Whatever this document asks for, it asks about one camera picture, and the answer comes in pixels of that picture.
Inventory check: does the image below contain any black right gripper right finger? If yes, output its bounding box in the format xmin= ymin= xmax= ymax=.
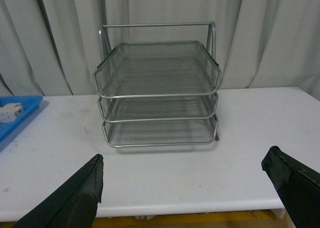
xmin=261 ymin=146 xmax=320 ymax=227

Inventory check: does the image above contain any silver wire rack frame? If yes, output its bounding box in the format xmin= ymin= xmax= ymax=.
xmin=96 ymin=22 xmax=222 ymax=141

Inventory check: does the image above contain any grey curtain backdrop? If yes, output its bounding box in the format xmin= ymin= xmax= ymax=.
xmin=0 ymin=0 xmax=320 ymax=98

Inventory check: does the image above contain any silver mesh tray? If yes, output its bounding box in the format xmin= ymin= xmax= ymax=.
xmin=92 ymin=41 xmax=222 ymax=99
xmin=97 ymin=93 xmax=219 ymax=123
xmin=102 ymin=115 xmax=219 ymax=148

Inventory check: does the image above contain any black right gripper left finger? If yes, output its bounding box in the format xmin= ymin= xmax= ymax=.
xmin=13 ymin=154 xmax=104 ymax=227

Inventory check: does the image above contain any blue plastic bin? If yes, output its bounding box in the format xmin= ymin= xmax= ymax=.
xmin=0 ymin=96 xmax=43 ymax=150

